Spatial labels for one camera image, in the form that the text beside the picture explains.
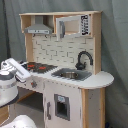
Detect white microwave door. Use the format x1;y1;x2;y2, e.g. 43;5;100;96
55;13;91;42

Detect grey range hood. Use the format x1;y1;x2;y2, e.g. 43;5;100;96
24;16;53;34

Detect black toy faucet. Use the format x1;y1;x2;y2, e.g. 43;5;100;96
75;51;93;70

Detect black stovetop red burners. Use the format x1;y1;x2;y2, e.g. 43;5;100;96
22;62;55;74

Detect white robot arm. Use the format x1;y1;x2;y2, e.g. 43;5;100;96
0;58;37;128

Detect white fridge door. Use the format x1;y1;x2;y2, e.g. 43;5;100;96
44;81;82;128

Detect wooden toy kitchen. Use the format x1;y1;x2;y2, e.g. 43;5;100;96
20;11;114;128

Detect grey toy sink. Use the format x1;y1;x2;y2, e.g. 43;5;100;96
52;68;92;81

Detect right red stove knob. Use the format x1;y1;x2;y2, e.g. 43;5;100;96
31;81;37;88

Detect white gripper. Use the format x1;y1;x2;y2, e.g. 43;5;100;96
1;58;30;82

